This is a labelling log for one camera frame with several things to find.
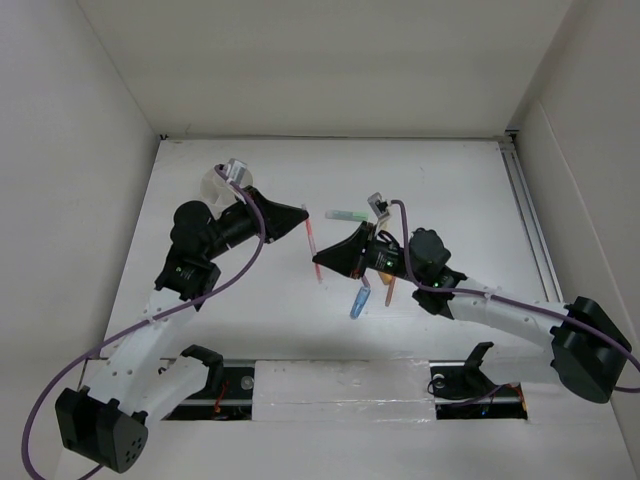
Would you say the aluminium rail right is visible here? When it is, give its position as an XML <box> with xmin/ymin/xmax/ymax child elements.
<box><xmin>497</xmin><ymin>130</ymin><xmax>563</xmax><ymax>301</ymax></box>

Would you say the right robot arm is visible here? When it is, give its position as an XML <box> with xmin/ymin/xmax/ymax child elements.
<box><xmin>312</xmin><ymin>222</ymin><xmax>639</xmax><ymax>403</ymax></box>

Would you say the orange highlighter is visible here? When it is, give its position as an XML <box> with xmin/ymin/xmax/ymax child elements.
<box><xmin>378</xmin><ymin>272</ymin><xmax>393</xmax><ymax>286</ymax></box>

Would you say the green highlighter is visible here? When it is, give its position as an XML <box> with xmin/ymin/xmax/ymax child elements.
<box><xmin>325</xmin><ymin>210</ymin><xmax>368</xmax><ymax>222</ymax></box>

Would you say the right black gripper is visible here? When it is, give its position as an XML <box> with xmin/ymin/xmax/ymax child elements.
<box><xmin>313</xmin><ymin>220</ymin><xmax>425</xmax><ymax>284</ymax></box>

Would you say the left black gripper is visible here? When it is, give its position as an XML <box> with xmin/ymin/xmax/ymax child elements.
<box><xmin>203</xmin><ymin>186</ymin><xmax>308</xmax><ymax>261</ymax></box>

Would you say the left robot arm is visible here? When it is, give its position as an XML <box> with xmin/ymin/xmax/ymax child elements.
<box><xmin>55</xmin><ymin>186</ymin><xmax>308</xmax><ymax>473</ymax></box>

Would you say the red thin pen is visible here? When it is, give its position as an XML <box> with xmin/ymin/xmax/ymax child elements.
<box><xmin>301</xmin><ymin>203</ymin><xmax>323</xmax><ymax>285</ymax></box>

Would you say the orange thin pen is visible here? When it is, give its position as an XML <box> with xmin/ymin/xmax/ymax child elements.
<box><xmin>385</xmin><ymin>277</ymin><xmax>396</xmax><ymax>308</ymax></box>

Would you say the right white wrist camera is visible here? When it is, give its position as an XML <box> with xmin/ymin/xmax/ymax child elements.
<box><xmin>367</xmin><ymin>192</ymin><xmax>391</xmax><ymax>232</ymax></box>

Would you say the aluminium rail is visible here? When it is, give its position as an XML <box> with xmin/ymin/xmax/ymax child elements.
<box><xmin>497</xmin><ymin>130</ymin><xmax>563</xmax><ymax>301</ymax></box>
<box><xmin>169</xmin><ymin>361</ymin><xmax>528</xmax><ymax>421</ymax></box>

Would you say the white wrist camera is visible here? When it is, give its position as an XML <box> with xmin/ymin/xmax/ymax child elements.
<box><xmin>223</xmin><ymin>158</ymin><xmax>253</xmax><ymax>188</ymax></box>
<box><xmin>367</xmin><ymin>192</ymin><xmax>391</xmax><ymax>232</ymax></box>

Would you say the blue capped marker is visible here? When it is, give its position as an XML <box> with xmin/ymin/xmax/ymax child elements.
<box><xmin>349</xmin><ymin>285</ymin><xmax>371</xmax><ymax>319</ymax></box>

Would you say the aluminium rail front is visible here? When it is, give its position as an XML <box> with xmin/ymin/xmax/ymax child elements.
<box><xmin>169</xmin><ymin>361</ymin><xmax>528</xmax><ymax>421</ymax></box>

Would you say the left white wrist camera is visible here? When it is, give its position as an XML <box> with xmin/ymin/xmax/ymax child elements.
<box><xmin>223</xmin><ymin>158</ymin><xmax>253</xmax><ymax>188</ymax></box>

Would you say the white round divided organizer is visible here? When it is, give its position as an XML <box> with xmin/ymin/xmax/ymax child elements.
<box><xmin>200</xmin><ymin>168</ymin><xmax>239</xmax><ymax>214</ymax></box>

